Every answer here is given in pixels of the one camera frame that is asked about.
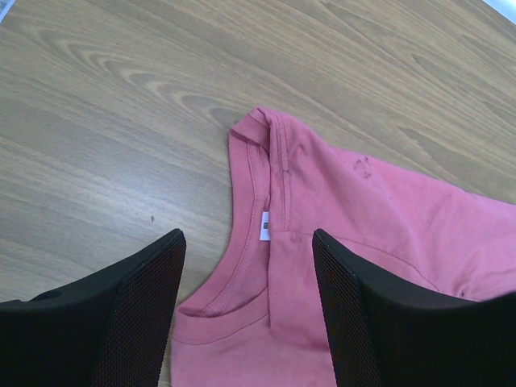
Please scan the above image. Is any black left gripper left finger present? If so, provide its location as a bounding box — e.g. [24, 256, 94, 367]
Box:
[1, 229, 186, 386]

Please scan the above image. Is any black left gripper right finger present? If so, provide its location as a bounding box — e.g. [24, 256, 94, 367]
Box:
[312, 230, 515, 386]

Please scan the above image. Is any pink t-shirt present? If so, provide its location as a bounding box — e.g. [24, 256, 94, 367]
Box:
[170, 107, 515, 386]

